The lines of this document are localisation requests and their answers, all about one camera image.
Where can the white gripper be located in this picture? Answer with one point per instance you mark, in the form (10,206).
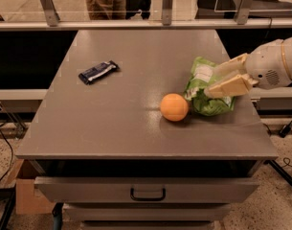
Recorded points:
(266,64)

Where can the green rice chip bag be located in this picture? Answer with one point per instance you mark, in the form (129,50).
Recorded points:
(202,77)

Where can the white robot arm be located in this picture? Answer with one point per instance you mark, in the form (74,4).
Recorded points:
(287,47)

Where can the orange fruit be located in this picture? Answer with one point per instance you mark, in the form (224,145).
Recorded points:
(174,107)

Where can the black power adapter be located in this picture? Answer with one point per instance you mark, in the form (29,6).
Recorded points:
(285,130)

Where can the dark blue snack bar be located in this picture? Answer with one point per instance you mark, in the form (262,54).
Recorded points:
(94,73)

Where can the person in brown trousers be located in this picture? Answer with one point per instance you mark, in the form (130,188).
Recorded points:
(106,9)

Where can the grey drawer cabinet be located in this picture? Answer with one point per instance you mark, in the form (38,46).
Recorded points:
(113,127)

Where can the open top drawer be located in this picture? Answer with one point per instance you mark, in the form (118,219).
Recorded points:
(117,189)

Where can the cardboard box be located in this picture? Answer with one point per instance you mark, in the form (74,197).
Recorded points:
(28,199)

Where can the metal railing frame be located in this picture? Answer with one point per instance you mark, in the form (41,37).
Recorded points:
(73,15)

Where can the black drawer handle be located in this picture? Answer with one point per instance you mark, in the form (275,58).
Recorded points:
(148,196)

